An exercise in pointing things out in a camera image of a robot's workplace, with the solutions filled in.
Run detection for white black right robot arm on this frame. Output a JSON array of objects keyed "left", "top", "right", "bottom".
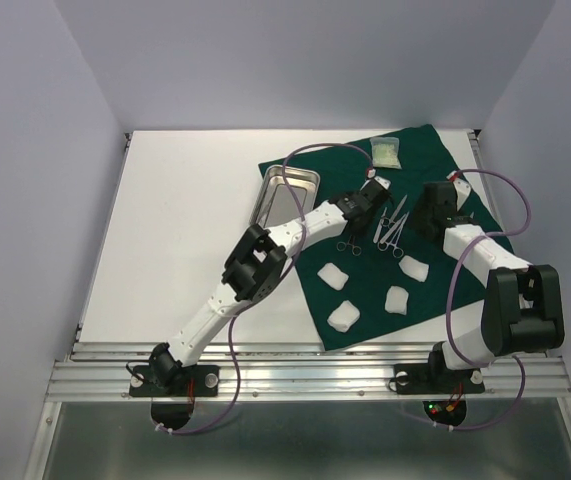
[{"left": 408, "top": 180, "right": 565, "bottom": 390}]

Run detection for white gauze pad far left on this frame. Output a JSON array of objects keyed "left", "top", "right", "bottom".
[{"left": 317, "top": 263, "right": 349, "bottom": 291}]

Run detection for white gauze pad right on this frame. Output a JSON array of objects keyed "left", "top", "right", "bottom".
[{"left": 399, "top": 255, "right": 429, "bottom": 283}]

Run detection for steel surgical scissors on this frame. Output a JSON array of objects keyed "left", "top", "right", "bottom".
[{"left": 377, "top": 213, "right": 409, "bottom": 258}]

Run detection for steel hemostat forceps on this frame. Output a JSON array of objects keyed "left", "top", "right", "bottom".
[{"left": 336, "top": 235, "right": 362, "bottom": 256}]

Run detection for right side aluminium rail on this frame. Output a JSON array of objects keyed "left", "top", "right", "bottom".
[{"left": 473, "top": 129, "right": 548, "bottom": 264}]

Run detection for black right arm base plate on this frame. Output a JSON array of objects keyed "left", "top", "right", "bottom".
[{"left": 387, "top": 363, "right": 485, "bottom": 395}]

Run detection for white gauze pad centre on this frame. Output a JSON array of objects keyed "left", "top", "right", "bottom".
[{"left": 384, "top": 286, "right": 409, "bottom": 315}]

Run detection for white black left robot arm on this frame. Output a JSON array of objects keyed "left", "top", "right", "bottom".
[{"left": 145, "top": 176, "right": 391, "bottom": 394}]

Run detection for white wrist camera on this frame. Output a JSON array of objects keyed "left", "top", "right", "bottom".
[
  {"left": 447, "top": 171, "right": 473, "bottom": 211},
  {"left": 367, "top": 169, "right": 391, "bottom": 191}
]

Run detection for white gauze pad near left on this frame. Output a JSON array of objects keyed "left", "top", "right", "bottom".
[{"left": 327, "top": 300, "right": 360, "bottom": 333}]

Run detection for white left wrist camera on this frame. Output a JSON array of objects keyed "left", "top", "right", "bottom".
[{"left": 367, "top": 169, "right": 391, "bottom": 191}]

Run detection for aluminium extrusion rail frame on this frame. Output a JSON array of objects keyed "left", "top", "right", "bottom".
[{"left": 24, "top": 322, "right": 571, "bottom": 479}]

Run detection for white gauze pad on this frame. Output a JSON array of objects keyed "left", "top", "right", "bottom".
[
  {"left": 384, "top": 286, "right": 409, "bottom": 315},
  {"left": 399, "top": 255, "right": 429, "bottom": 283},
  {"left": 327, "top": 300, "right": 360, "bottom": 333},
  {"left": 317, "top": 263, "right": 349, "bottom": 291}
]

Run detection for clear bag of cotton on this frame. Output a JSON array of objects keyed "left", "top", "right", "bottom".
[{"left": 370, "top": 137, "right": 402, "bottom": 169}]

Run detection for steel scalpel handle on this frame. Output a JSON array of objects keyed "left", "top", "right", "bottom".
[{"left": 372, "top": 194, "right": 410, "bottom": 244}]

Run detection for stainless steel instrument tray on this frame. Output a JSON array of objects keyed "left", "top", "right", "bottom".
[{"left": 249, "top": 165, "right": 321, "bottom": 228}]

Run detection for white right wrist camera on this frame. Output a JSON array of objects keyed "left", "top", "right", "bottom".
[{"left": 447, "top": 171, "right": 473, "bottom": 211}]

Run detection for dark green surgical drape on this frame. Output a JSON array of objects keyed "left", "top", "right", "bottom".
[{"left": 257, "top": 123, "right": 536, "bottom": 352}]

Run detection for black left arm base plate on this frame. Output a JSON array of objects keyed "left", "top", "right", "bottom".
[{"left": 126, "top": 363, "right": 220, "bottom": 398}]

